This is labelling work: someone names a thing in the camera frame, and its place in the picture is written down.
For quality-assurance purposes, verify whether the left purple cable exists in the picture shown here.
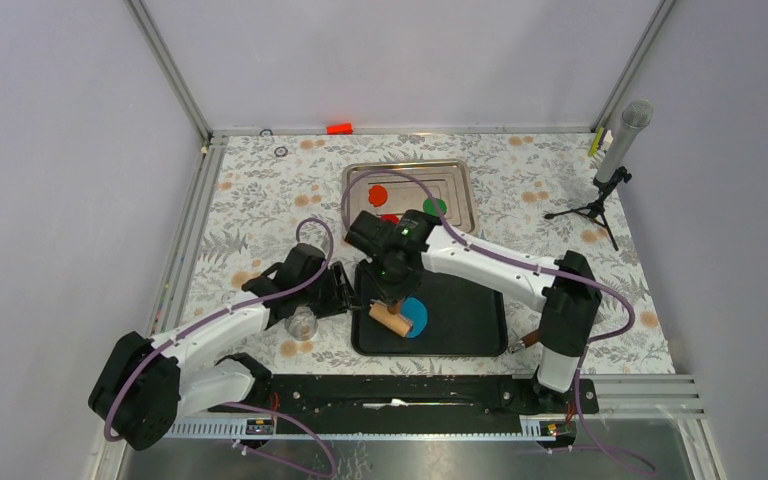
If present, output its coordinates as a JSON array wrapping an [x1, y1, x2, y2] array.
[[103, 218, 339, 478]]

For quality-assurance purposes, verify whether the blue dough piece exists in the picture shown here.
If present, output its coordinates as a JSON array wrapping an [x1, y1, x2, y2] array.
[[400, 297, 429, 339]]

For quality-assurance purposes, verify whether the brown handled tool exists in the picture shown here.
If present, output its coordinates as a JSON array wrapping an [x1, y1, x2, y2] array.
[[507, 331, 539, 354]]

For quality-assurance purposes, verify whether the floral tablecloth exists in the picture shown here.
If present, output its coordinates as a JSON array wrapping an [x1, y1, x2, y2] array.
[[180, 134, 675, 374]]

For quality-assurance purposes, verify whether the small glass bowl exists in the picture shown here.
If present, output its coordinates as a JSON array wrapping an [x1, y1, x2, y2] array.
[[284, 313, 318, 342]]

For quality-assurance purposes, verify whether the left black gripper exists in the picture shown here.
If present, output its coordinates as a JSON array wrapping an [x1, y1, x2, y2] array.
[[297, 262, 363, 319]]

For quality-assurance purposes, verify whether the red dough disc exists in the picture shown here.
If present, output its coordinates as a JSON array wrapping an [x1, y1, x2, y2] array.
[[380, 214, 400, 224]]

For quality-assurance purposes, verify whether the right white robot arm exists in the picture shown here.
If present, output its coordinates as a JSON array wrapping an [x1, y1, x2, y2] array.
[[345, 210, 602, 412]]

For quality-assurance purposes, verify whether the yellow marker pen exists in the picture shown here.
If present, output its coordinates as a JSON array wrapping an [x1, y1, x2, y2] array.
[[587, 127, 605, 157]]

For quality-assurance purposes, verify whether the orange dough disc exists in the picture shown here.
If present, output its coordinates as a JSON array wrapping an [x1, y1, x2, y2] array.
[[368, 185, 389, 208]]

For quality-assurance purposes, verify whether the silver metal tray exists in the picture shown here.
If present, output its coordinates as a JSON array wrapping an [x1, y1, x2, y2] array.
[[342, 159, 478, 233]]

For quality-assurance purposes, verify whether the orange block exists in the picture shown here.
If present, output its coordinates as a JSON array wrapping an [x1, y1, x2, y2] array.
[[326, 123, 354, 135]]

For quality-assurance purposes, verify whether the wooden dough roller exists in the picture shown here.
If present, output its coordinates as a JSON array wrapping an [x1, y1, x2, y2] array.
[[369, 300, 413, 338]]

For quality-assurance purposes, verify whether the black plastic tray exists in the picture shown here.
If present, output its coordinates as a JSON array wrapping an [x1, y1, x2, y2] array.
[[351, 272, 508, 357]]

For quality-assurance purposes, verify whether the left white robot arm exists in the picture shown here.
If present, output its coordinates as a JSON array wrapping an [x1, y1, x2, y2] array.
[[88, 243, 361, 450]]

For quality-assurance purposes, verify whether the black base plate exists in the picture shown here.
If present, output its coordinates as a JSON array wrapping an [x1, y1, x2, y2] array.
[[243, 374, 600, 436]]

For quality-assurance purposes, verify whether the green dough disc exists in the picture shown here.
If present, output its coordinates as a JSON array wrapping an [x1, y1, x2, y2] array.
[[422, 197, 448, 217]]

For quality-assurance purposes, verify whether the grey microphone on tripod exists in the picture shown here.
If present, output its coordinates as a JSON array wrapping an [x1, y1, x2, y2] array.
[[543, 99, 654, 251]]

